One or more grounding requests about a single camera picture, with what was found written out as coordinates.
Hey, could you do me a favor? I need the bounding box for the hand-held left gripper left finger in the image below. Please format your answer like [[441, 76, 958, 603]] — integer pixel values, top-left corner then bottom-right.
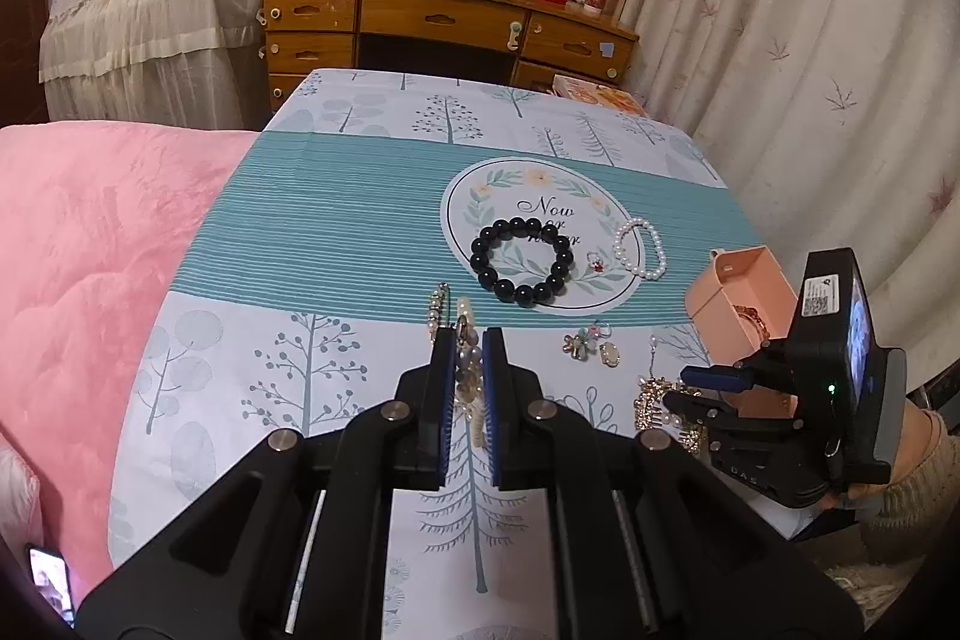
[[75, 328, 458, 640]]

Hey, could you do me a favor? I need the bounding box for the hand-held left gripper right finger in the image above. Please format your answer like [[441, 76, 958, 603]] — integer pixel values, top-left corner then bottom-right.
[[482, 326, 865, 640]]

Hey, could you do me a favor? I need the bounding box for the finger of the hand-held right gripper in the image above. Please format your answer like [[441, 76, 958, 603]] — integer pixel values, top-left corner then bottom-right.
[[680, 340, 803, 397], [661, 387, 743, 455]]

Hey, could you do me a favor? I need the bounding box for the grey bead bracelet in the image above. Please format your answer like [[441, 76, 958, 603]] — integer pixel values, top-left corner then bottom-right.
[[427, 284, 488, 440]]

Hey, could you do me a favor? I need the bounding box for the gold pearl necklace pile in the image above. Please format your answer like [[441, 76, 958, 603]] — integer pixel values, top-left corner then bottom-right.
[[634, 332, 710, 459]]

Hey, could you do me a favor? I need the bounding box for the rose gold bracelet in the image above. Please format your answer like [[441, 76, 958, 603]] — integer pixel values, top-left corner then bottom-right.
[[733, 304, 771, 342]]

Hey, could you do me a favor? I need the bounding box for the pink jewelry box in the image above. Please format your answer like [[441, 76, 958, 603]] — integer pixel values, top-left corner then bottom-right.
[[684, 245, 800, 387]]

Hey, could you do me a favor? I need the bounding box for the white pearl bracelet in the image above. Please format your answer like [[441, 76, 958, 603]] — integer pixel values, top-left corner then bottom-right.
[[613, 218, 668, 281]]

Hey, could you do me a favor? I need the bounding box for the black bead bracelet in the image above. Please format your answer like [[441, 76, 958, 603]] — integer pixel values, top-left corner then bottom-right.
[[470, 218, 575, 309]]

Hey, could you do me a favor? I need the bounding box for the person's right forearm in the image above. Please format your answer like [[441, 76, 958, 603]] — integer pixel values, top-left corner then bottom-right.
[[821, 404, 960, 567]]

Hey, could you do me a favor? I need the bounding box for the tree print tablecloth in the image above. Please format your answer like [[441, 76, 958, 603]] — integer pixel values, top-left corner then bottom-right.
[[107, 68, 826, 640]]

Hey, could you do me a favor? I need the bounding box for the floral white curtain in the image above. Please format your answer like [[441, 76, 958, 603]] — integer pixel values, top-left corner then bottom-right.
[[615, 0, 960, 405]]

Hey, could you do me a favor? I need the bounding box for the orange printed box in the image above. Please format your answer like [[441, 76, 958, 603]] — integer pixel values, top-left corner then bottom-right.
[[553, 75, 648, 118]]

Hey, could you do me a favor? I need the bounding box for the pink blanket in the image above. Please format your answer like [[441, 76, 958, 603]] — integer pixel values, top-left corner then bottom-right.
[[0, 122, 260, 605]]

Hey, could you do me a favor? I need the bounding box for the smartphone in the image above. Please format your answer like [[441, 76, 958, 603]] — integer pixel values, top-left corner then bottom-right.
[[28, 544, 77, 628]]

